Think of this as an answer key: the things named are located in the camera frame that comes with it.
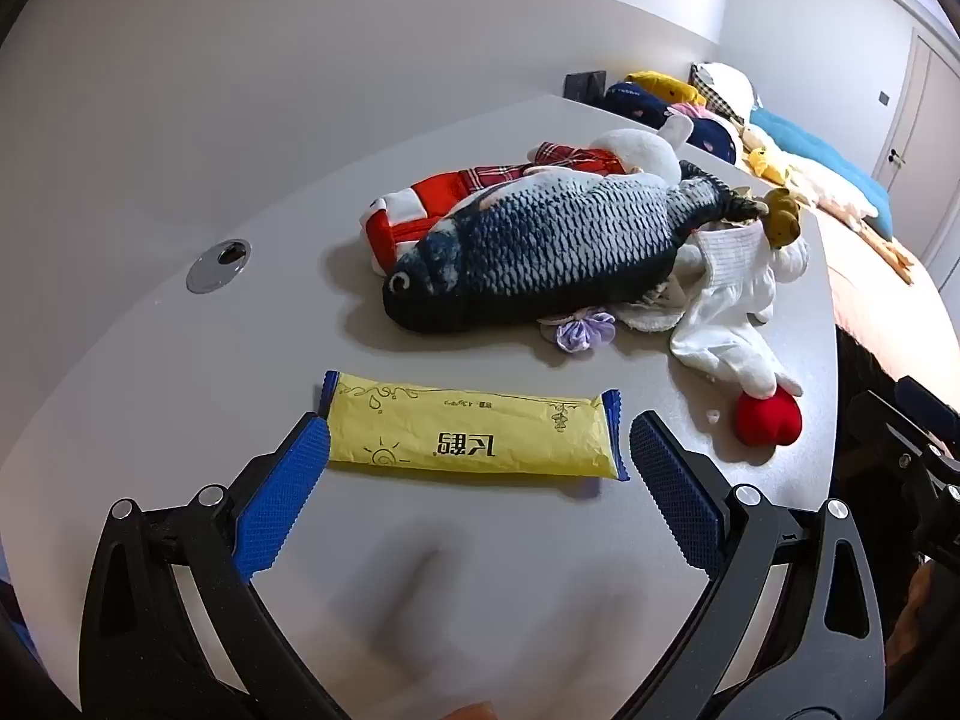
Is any black wall socket panel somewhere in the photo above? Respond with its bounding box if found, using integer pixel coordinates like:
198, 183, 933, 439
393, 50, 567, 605
564, 69, 607, 102

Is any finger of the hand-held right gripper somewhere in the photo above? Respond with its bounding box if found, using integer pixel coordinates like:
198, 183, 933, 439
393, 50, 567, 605
846, 388, 960, 541
896, 373, 960, 451

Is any purple fabric flower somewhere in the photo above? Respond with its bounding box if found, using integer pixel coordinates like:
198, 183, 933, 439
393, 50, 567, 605
538, 306, 617, 353

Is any white knit glove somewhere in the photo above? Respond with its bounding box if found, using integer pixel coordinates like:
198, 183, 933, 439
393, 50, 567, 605
670, 225, 811, 400

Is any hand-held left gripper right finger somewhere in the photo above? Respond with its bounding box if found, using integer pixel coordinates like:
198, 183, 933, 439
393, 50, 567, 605
615, 411, 890, 720

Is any yellow snack wrapper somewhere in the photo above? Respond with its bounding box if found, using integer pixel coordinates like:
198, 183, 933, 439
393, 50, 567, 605
315, 370, 631, 482

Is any olive brown small plush toy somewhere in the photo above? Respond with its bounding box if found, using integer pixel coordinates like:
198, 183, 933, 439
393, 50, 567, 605
761, 187, 803, 248

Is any red heart plush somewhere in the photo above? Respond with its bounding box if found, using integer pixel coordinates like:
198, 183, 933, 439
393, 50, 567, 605
733, 388, 802, 447

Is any plaid patchwork pillow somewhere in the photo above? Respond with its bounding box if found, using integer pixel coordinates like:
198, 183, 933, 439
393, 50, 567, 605
688, 62, 758, 121

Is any orange bedsheet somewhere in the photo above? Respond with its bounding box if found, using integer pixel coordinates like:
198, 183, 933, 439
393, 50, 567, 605
821, 206, 960, 383

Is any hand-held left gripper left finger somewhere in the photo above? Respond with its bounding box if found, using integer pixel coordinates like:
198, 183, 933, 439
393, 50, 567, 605
79, 411, 353, 720

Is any blue grey fish plush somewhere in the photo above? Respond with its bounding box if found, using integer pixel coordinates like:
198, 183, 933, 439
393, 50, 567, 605
381, 160, 770, 335

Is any white rabbit plush red plaid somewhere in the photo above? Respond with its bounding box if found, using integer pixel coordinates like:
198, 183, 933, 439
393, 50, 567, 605
364, 114, 695, 275

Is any yellow duck plush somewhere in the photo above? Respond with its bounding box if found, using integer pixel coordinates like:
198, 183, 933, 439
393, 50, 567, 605
746, 146, 788, 185

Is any white fluffy cloth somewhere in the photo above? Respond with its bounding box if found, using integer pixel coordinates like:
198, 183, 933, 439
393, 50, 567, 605
621, 277, 692, 335

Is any silver cable grommet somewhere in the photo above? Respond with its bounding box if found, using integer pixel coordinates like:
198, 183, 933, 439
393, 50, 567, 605
185, 238, 254, 293

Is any teal pillow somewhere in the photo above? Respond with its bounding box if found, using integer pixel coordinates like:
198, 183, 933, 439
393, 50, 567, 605
750, 106, 895, 239

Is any white door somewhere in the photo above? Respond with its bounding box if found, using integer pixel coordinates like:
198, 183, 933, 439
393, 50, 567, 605
874, 26, 960, 271

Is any white goose plush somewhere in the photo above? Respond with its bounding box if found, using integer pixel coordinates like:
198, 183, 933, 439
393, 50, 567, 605
742, 124, 916, 286

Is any yellow plush pillow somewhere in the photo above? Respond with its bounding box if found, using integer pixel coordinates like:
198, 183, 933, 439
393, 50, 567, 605
625, 71, 706, 106

